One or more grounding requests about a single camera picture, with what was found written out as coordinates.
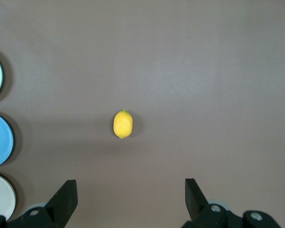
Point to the yellow lemon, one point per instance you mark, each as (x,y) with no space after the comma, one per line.
(123,124)

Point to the cream round plate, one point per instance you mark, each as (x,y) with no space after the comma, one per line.
(1,197)

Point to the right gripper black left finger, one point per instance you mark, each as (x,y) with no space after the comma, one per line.
(61,204)

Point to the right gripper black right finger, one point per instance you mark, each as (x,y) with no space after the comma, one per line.
(196,202)

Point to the blue round plate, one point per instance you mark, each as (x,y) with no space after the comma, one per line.
(0,140)

